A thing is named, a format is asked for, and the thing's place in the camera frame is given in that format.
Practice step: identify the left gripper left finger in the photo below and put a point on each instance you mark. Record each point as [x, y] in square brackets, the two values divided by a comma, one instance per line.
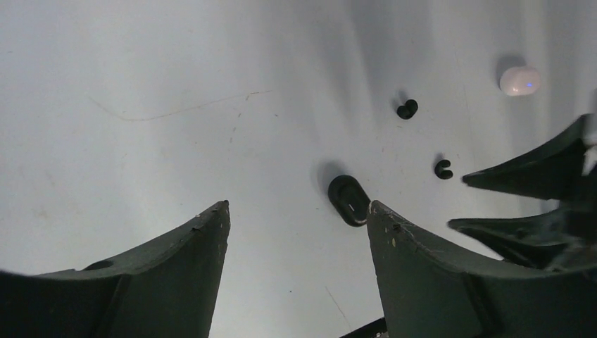
[166, 287]

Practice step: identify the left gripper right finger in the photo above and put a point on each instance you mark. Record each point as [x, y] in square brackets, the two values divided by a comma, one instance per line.
[431, 287]

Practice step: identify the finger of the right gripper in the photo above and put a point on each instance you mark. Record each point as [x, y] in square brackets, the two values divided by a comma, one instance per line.
[560, 240]
[546, 172]

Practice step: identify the white earbud charging case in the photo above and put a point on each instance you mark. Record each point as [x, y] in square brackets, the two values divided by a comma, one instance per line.
[520, 81]

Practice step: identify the black earbud charging case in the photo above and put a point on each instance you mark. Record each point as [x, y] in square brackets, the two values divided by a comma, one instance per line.
[349, 199]

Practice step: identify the black earbud upper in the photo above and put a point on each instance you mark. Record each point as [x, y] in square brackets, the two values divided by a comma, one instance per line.
[442, 169]

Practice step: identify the black earbud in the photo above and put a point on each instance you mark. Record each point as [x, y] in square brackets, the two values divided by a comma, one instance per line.
[442, 169]
[408, 109]

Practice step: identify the black earbud lower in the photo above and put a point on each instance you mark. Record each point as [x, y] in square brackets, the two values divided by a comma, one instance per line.
[408, 109]

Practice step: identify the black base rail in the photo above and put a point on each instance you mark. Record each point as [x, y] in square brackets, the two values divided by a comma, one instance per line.
[375, 329]

